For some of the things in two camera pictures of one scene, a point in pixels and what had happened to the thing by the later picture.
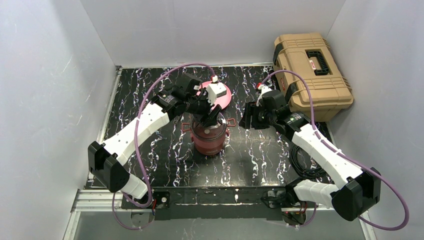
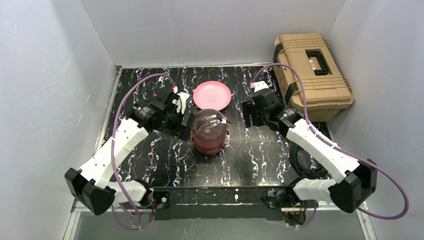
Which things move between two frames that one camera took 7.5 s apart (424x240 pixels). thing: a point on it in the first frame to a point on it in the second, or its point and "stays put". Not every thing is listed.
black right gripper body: x=255 y=115 stays put
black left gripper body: x=208 y=110 to x=185 y=122
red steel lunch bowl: x=208 y=146 stays put
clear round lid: x=209 y=132 stays put
